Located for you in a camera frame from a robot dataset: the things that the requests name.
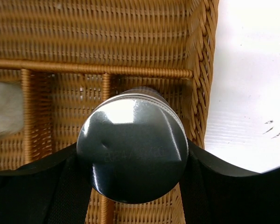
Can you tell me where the black-capped white spice bottle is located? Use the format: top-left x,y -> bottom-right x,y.
0,82 -> 24,139

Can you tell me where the brown wicker divided tray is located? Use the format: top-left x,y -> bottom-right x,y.
0,0 -> 218,224

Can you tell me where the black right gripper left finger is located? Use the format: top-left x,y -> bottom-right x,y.
0,144 -> 91,224

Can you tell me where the silver-capped white spice bottle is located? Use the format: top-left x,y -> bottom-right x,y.
77,86 -> 189,204

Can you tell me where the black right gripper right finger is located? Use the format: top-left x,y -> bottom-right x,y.
180,140 -> 280,224

